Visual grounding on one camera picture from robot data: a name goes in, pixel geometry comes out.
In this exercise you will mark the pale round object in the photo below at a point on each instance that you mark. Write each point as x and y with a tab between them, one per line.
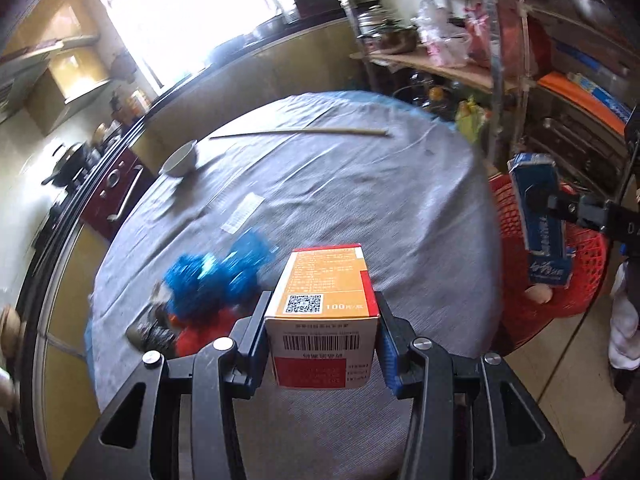
538	293

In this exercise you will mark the grey tablecloth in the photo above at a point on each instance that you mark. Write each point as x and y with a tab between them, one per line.
350	185

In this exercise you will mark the long thin wooden stick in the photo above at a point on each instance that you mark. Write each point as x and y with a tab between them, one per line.
300	132

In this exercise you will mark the yellow green packet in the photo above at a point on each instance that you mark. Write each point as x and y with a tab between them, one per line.
470	117

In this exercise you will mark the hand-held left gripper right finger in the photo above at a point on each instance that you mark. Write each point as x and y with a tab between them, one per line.
389	360

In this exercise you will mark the black wok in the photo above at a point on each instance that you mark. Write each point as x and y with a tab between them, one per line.
67	162

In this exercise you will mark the red crumpled wrapper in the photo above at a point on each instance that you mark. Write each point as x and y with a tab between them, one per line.
205	332

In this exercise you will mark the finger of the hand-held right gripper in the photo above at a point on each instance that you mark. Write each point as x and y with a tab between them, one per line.
565	207

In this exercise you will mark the steel pot with lid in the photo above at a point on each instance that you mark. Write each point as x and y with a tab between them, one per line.
387	32

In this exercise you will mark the metal shelf rack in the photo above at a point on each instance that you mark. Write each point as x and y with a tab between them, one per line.
505	60

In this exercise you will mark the red plastic basket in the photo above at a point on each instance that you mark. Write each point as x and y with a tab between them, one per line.
515	280

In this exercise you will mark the dark red cabinet appliance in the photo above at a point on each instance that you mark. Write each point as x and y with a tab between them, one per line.
117	185

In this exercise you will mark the white paper slip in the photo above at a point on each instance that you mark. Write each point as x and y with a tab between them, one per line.
243	214

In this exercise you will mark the orange medicine box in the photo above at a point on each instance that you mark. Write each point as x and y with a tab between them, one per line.
320	280

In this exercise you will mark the blue and white carton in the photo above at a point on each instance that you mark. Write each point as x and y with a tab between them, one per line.
542	250

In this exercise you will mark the blue crumpled wrapper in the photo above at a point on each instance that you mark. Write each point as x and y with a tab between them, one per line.
210	280

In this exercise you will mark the dark crumpled wrapper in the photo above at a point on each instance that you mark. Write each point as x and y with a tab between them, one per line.
150	332

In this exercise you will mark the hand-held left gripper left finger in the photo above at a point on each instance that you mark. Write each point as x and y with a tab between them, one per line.
257	355

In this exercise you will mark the white ceramic bowl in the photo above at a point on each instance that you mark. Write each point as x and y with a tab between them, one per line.
179	160

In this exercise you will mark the white cloth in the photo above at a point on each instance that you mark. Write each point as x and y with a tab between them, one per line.
625	320

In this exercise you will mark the white plastic bag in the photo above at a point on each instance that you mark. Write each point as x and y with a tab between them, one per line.
440	30

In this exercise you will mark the red plastic bag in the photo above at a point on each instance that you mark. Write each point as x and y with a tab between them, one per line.
482	35

